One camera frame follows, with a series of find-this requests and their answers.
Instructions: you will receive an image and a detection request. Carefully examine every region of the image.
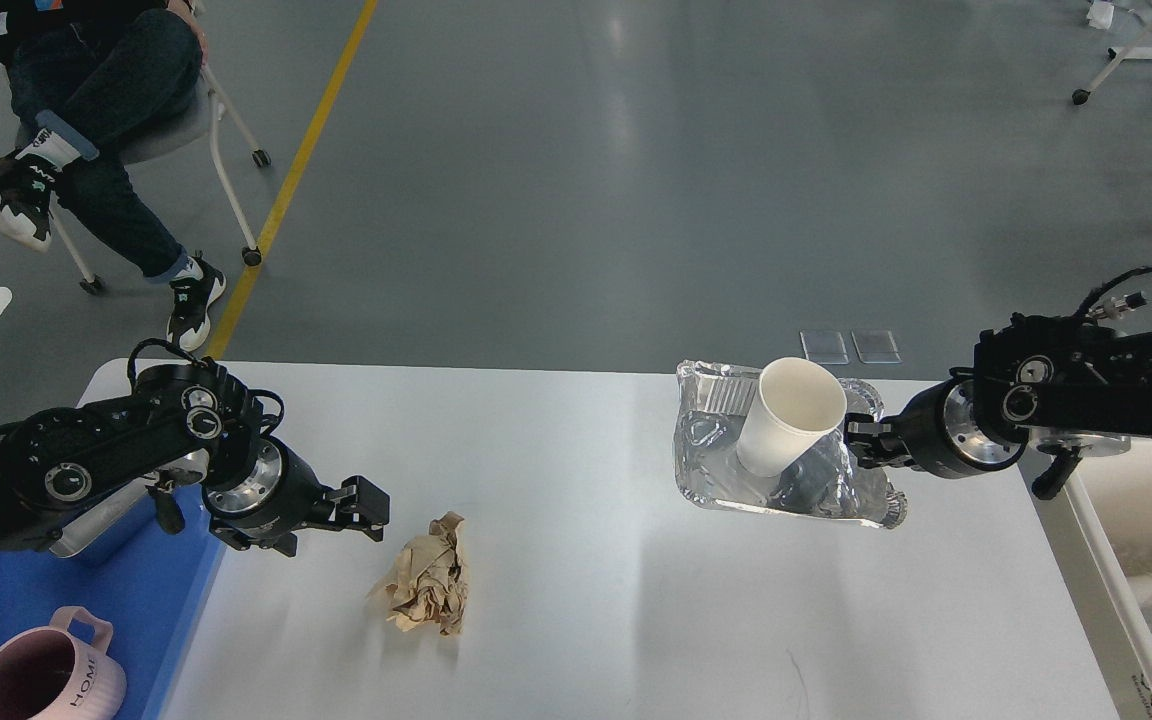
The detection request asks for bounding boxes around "clear floor plate right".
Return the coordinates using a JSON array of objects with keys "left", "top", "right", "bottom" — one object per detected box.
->
[{"left": 850, "top": 329, "right": 902, "bottom": 364}]

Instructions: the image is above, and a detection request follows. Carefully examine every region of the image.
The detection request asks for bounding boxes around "clear floor plate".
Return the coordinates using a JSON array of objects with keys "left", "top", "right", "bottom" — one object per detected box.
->
[
  {"left": 799, "top": 331, "right": 850, "bottom": 365},
  {"left": 850, "top": 329, "right": 902, "bottom": 364}
]

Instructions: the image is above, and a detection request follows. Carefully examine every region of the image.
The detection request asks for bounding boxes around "stainless steel rectangular tray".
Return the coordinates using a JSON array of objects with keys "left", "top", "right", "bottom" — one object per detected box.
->
[{"left": 47, "top": 480, "right": 156, "bottom": 568}]

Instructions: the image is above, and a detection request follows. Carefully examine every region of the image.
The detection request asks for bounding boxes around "brown paper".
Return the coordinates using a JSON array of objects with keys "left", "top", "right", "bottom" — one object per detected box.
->
[{"left": 366, "top": 511, "right": 470, "bottom": 637}]

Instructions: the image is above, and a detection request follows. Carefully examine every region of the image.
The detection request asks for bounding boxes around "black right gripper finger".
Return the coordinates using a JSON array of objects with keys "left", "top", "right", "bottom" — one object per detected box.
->
[
  {"left": 844, "top": 415, "right": 904, "bottom": 447},
  {"left": 847, "top": 445, "right": 914, "bottom": 469}
]

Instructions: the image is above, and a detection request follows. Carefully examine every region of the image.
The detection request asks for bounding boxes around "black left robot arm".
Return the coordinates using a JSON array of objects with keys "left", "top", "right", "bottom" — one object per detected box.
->
[{"left": 0, "top": 338, "right": 391, "bottom": 558}]

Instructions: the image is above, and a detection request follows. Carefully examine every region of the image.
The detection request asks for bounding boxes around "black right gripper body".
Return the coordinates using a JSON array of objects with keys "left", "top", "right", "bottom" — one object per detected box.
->
[{"left": 901, "top": 379, "right": 1024, "bottom": 479}]

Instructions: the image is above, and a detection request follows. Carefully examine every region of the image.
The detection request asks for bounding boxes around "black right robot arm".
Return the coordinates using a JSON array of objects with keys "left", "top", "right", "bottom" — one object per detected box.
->
[{"left": 844, "top": 266, "right": 1152, "bottom": 500}]

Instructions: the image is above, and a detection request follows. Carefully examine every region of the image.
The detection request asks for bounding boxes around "pink ribbed mug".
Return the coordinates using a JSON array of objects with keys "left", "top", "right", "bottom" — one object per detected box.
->
[{"left": 0, "top": 606, "right": 127, "bottom": 719}]

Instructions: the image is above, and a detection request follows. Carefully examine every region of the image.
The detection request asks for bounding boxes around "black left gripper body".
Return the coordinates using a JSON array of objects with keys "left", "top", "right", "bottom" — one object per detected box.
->
[{"left": 204, "top": 437, "right": 332, "bottom": 551}]

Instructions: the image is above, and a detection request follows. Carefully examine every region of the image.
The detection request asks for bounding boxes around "seated person in jeans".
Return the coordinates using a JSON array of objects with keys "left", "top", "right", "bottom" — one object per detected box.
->
[{"left": 0, "top": 1, "right": 227, "bottom": 351}]

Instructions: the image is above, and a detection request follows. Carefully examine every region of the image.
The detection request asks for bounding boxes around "grey wheeled chair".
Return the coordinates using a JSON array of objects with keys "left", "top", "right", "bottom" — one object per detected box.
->
[{"left": 50, "top": 65, "right": 271, "bottom": 296}]

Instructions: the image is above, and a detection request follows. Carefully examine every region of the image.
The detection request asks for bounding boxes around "clear floor plate left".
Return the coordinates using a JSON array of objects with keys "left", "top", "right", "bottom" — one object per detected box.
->
[{"left": 799, "top": 331, "right": 850, "bottom": 365}]

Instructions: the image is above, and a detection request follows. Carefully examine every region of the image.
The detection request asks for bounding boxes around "white plastic bin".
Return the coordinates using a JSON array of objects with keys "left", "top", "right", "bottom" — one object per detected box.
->
[{"left": 1034, "top": 439, "right": 1152, "bottom": 719}]

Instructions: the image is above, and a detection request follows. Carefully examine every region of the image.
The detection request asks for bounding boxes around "blue plastic tray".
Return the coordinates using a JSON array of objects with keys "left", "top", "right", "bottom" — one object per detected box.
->
[{"left": 0, "top": 486, "right": 227, "bottom": 719}]

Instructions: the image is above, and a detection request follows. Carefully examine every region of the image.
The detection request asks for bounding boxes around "aluminium foil tray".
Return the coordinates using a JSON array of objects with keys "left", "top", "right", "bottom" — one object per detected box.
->
[{"left": 673, "top": 361, "right": 908, "bottom": 530}]

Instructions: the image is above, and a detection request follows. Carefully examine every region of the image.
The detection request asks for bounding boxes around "white paper cup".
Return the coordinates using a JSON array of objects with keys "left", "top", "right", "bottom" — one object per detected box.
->
[{"left": 736, "top": 357, "right": 847, "bottom": 477}]

